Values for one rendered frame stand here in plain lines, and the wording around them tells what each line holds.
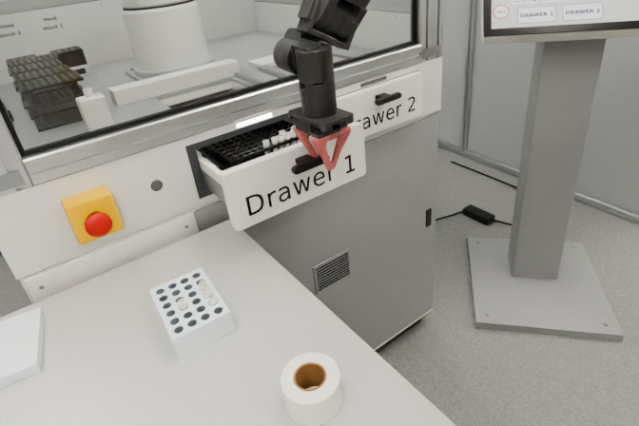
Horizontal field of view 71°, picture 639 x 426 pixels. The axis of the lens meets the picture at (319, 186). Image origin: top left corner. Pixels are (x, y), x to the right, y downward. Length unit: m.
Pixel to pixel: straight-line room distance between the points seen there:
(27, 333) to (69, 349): 0.07
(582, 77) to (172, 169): 1.18
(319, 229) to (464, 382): 0.73
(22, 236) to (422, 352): 1.23
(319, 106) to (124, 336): 0.45
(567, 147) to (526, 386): 0.75
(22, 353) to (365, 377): 0.48
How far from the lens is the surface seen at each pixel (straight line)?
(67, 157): 0.81
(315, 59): 0.69
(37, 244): 0.87
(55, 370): 0.75
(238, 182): 0.73
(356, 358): 0.62
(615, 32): 1.43
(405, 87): 1.12
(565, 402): 1.60
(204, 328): 0.65
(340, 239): 1.16
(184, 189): 0.89
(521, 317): 1.75
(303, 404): 0.54
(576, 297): 1.87
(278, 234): 1.03
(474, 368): 1.61
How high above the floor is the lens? 1.24
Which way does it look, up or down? 29 degrees down
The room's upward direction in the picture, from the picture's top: 7 degrees counter-clockwise
